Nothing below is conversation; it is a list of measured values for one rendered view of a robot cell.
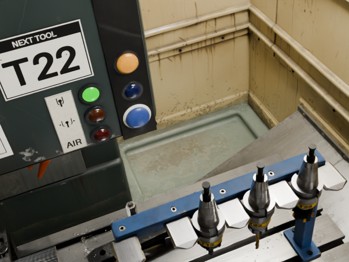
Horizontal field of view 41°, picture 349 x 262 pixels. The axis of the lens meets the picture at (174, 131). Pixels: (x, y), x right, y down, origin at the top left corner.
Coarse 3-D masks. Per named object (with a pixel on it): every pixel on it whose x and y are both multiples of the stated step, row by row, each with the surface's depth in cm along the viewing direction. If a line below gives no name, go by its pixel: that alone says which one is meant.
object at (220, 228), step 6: (222, 216) 91; (222, 222) 90; (198, 228) 90; (204, 228) 90; (216, 228) 90; (222, 228) 90; (198, 234) 91; (204, 234) 89; (210, 234) 91; (216, 234) 91
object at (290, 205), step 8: (272, 184) 98; (280, 184) 97; (288, 184) 97; (272, 192) 96; (280, 192) 96; (288, 192) 96; (280, 200) 94; (288, 200) 94; (296, 200) 94; (280, 208) 93; (288, 208) 93
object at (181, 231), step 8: (184, 216) 94; (168, 224) 92; (176, 224) 92; (184, 224) 92; (192, 224) 92; (168, 232) 91; (176, 232) 91; (184, 232) 91; (192, 232) 91; (176, 240) 90; (184, 240) 89; (192, 240) 89; (184, 248) 88
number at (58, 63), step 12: (36, 48) 48; (48, 48) 48; (60, 48) 49; (72, 48) 49; (36, 60) 49; (48, 60) 49; (60, 60) 50; (72, 60) 50; (36, 72) 50; (48, 72) 50; (60, 72) 51; (72, 72) 51; (84, 72) 52
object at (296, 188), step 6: (294, 174) 98; (294, 180) 96; (294, 186) 95; (318, 186) 95; (300, 192) 94; (306, 192) 94; (312, 192) 95; (318, 192) 94; (300, 198) 95; (306, 198) 95; (318, 198) 95
